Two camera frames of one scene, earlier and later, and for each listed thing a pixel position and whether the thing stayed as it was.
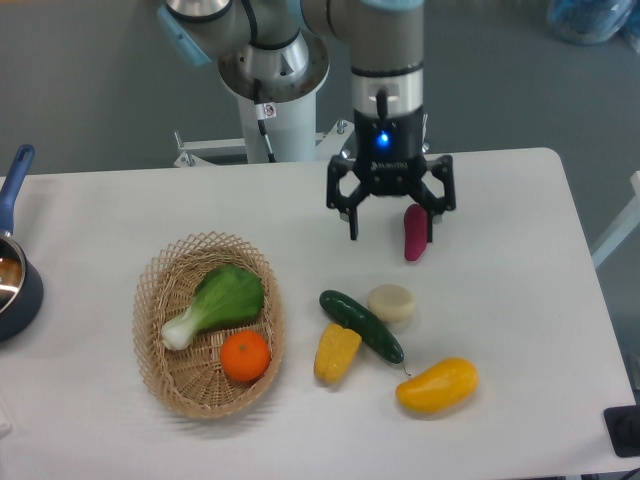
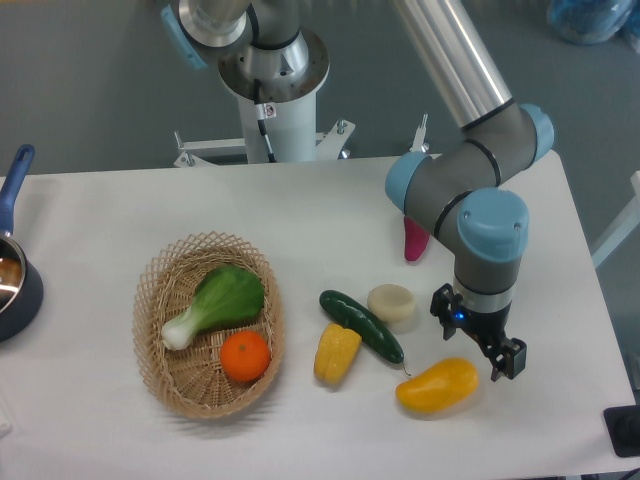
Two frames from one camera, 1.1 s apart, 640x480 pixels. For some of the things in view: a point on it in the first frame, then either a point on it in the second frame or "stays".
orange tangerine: (245, 356) stays
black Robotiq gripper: (389, 160) to (508, 358)
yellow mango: (447, 383) stays
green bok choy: (226, 297) stays
